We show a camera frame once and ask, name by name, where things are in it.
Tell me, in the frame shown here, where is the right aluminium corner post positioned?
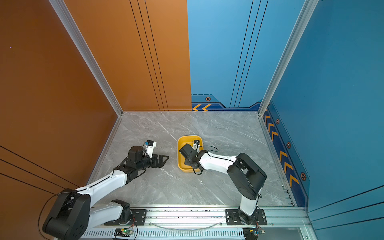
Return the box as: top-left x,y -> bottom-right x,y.
258,0 -> 319,117

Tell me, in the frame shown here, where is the aluminium corner post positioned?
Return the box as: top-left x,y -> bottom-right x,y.
258,0 -> 319,117
49,0 -> 123,117

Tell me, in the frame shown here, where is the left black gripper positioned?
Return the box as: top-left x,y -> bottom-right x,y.
136,153 -> 169,173

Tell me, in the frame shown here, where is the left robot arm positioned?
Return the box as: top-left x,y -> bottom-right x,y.
38,146 -> 169,240

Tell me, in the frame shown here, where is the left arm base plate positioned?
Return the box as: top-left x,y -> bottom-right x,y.
104,209 -> 147,227

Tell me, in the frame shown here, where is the left aluminium corner post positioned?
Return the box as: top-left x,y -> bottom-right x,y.
49,0 -> 123,117

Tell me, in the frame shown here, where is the aluminium front rail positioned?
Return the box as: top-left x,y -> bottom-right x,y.
82,206 -> 317,240

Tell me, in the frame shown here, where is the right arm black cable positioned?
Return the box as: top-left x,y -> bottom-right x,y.
191,145 -> 236,176

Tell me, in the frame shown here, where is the left green circuit board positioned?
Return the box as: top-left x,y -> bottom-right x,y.
114,228 -> 134,238

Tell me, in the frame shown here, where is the yellow plastic bin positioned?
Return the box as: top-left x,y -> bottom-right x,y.
177,135 -> 203,173

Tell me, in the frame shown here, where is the right green circuit board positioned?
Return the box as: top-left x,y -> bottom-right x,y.
243,228 -> 265,240

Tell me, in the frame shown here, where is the green circuit board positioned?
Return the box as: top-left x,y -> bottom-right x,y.
243,228 -> 265,240
114,228 -> 134,238

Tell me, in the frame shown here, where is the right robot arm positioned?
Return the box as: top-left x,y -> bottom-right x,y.
179,144 -> 267,225

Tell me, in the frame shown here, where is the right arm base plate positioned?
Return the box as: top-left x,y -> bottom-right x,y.
225,208 -> 268,226

